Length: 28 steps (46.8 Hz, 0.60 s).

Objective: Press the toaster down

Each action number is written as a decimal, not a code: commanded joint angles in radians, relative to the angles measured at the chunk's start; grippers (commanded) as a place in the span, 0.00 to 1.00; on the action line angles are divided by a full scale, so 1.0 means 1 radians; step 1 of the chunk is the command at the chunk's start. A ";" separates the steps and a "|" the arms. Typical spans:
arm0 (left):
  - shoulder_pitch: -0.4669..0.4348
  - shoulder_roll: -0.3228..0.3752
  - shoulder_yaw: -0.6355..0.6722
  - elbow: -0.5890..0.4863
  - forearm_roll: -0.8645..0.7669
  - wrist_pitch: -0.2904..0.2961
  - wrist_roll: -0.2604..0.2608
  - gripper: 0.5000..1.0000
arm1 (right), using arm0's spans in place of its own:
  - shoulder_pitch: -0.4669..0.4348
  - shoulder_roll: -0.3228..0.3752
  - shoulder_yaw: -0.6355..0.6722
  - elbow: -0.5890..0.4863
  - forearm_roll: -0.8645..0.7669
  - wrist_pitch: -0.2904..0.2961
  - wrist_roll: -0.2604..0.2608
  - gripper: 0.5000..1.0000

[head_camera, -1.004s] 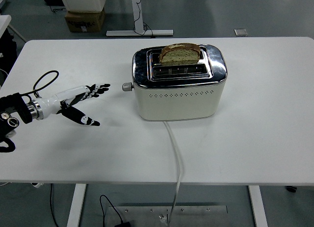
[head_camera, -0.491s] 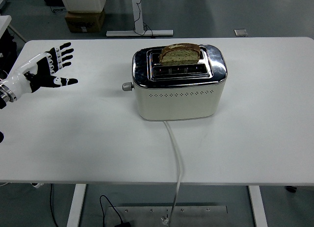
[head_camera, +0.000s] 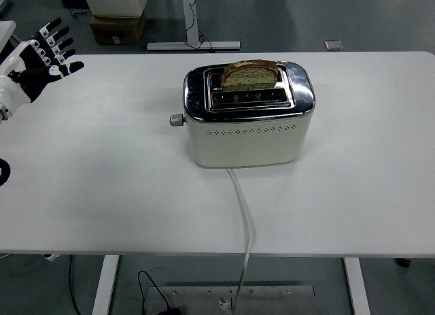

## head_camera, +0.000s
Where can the grey metal plate with screws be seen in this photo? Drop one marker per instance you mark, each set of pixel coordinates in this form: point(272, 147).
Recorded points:
point(272, 299)

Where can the brown cardboard box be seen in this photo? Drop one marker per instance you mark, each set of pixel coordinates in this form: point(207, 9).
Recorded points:
point(117, 31)

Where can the white table leg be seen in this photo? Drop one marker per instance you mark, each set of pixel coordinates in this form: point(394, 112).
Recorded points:
point(357, 287)
point(105, 284)

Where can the brown bread slice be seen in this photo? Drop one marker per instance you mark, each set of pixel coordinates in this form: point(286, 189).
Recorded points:
point(249, 79)

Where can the black caster wheel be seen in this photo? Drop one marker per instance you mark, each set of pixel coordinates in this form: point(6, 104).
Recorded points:
point(404, 262)

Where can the white desk stand foot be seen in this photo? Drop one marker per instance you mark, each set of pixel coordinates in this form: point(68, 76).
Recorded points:
point(163, 45)

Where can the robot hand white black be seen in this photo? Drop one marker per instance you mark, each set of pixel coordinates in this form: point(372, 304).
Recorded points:
point(13, 90)

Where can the cream plastic container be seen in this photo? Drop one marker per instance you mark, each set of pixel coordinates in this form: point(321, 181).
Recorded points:
point(115, 0)

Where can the grey toaster lever knob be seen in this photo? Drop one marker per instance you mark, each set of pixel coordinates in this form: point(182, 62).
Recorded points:
point(176, 120)

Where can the grey floor socket plate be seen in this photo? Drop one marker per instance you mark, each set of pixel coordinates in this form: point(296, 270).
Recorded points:
point(333, 45)

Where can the cream toaster chrome top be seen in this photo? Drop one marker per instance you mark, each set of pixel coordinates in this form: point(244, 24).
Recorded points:
point(244, 145)

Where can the white side table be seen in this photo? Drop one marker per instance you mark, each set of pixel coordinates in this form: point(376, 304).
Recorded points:
point(6, 31)

